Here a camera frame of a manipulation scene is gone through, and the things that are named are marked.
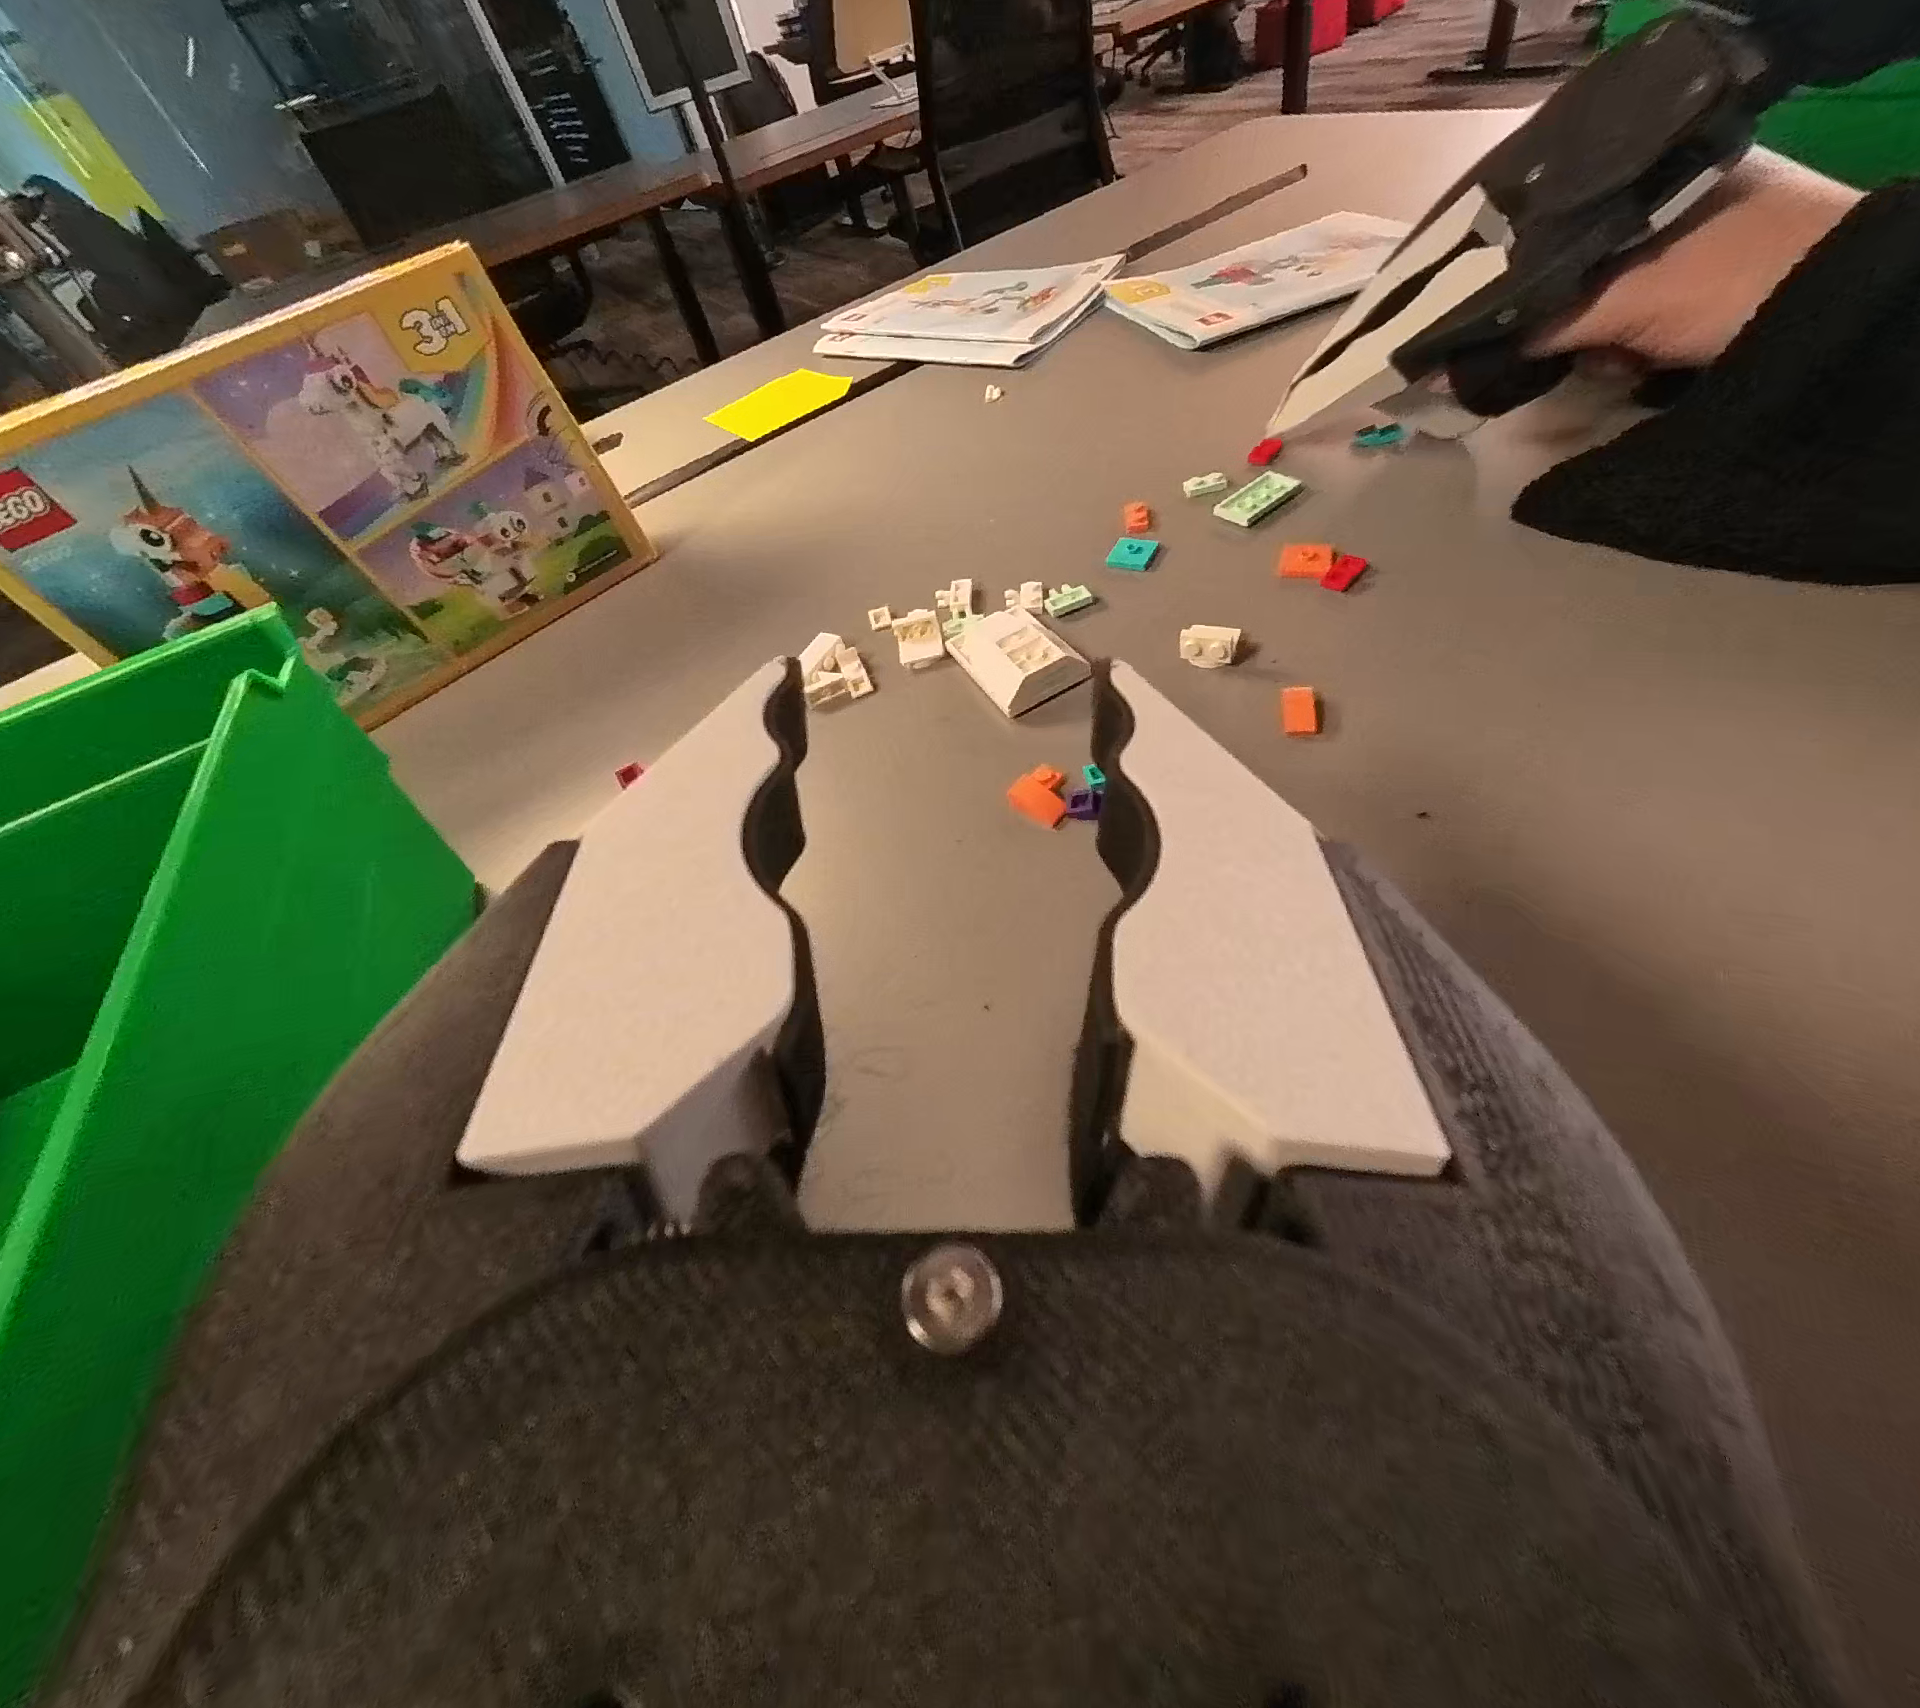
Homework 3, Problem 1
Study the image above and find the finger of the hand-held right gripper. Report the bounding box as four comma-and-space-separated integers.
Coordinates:
1265, 181, 1516, 439
1372, 377, 1489, 446

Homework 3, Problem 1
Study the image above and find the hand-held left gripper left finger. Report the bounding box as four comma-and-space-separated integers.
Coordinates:
454, 655, 830, 1234

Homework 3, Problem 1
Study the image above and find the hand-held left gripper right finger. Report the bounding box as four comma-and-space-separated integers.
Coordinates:
1068, 658, 1456, 1230

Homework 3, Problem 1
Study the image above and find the pile of white lego pieces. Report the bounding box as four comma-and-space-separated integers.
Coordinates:
793, 574, 1051, 710

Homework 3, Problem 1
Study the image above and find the person's right forearm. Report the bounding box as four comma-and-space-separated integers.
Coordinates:
1512, 181, 1920, 589

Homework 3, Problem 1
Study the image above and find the large white sloped lego brick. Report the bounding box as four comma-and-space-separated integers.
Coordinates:
943, 608, 1092, 721

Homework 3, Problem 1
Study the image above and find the lego set box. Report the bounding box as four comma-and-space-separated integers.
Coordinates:
0, 243, 659, 732

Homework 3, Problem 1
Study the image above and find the person's right hand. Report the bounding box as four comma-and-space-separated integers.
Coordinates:
1521, 160, 1874, 377

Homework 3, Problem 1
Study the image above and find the instruction booklet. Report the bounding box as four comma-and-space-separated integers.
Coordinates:
840, 256, 1128, 348
1104, 212, 1415, 353
814, 299, 1104, 372

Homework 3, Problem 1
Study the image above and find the black office chair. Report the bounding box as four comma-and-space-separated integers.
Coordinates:
0, 174, 212, 369
895, 0, 1120, 258

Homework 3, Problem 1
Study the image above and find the yellow sticky note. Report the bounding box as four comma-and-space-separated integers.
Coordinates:
704, 371, 854, 442

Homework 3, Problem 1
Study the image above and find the dark wooden desk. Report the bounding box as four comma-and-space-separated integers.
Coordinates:
450, 81, 939, 369

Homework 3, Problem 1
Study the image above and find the black cabinet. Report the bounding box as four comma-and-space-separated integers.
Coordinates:
300, 81, 558, 248

